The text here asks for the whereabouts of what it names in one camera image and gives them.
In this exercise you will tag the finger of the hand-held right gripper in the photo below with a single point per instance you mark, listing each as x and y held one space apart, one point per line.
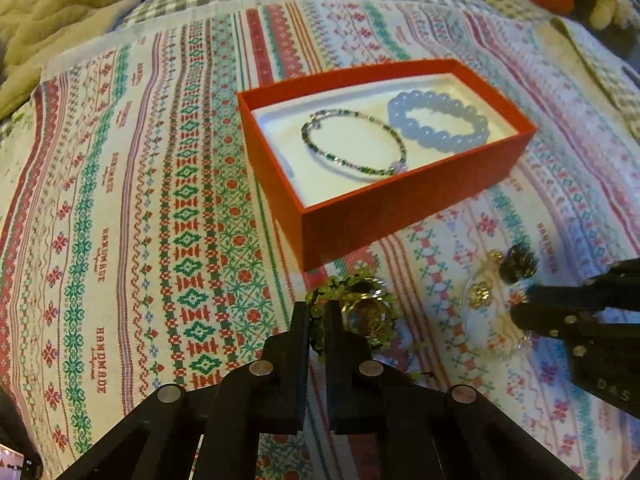
560 296
545 321

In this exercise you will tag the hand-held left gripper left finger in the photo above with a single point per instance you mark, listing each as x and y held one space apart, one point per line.
300 360

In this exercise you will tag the red jewelry box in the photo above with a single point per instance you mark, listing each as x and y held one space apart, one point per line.
400 220

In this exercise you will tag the pale quilted blanket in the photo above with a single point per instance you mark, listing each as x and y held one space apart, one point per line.
60 15

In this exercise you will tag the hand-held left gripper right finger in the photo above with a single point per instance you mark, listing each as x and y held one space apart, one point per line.
336 375

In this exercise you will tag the patterned cross-stitch print cloth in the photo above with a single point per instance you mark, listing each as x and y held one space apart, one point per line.
150 185

